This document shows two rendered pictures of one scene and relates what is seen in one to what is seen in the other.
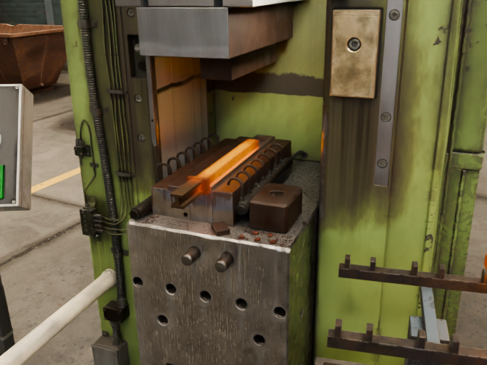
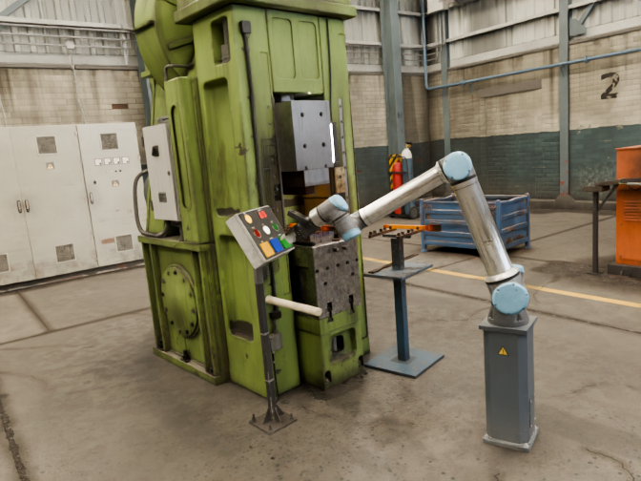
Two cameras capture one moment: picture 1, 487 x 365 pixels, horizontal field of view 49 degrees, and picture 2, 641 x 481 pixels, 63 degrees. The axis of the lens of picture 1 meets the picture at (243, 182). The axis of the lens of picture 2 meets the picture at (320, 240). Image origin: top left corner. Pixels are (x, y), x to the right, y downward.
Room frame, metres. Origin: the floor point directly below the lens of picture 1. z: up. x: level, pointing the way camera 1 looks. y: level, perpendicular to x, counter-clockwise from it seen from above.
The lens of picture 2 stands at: (-0.30, 2.98, 1.47)
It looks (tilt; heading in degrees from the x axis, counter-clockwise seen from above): 10 degrees down; 296
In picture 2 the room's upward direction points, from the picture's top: 5 degrees counter-clockwise
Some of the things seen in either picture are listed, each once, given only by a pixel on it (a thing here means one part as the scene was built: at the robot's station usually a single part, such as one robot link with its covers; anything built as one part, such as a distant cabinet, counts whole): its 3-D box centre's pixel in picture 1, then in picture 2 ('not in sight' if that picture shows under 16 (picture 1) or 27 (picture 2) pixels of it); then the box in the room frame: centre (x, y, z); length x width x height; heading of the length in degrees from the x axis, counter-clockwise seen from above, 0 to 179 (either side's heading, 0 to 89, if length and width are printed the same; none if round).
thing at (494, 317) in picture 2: not in sight; (507, 310); (-0.02, 0.45, 0.65); 0.19 x 0.19 x 0.10
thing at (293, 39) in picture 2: not in sight; (274, 59); (1.40, -0.06, 2.06); 0.44 x 0.41 x 0.47; 158
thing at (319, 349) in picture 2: not in sight; (315, 338); (1.27, -0.02, 0.23); 0.55 x 0.37 x 0.47; 158
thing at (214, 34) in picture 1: (225, 24); (294, 177); (1.28, 0.04, 1.32); 0.42 x 0.20 x 0.10; 158
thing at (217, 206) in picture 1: (228, 171); (299, 234); (1.28, 0.04, 0.96); 0.42 x 0.20 x 0.09; 158
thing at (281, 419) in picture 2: not in sight; (272, 413); (1.22, 0.66, 0.05); 0.22 x 0.22 x 0.09; 68
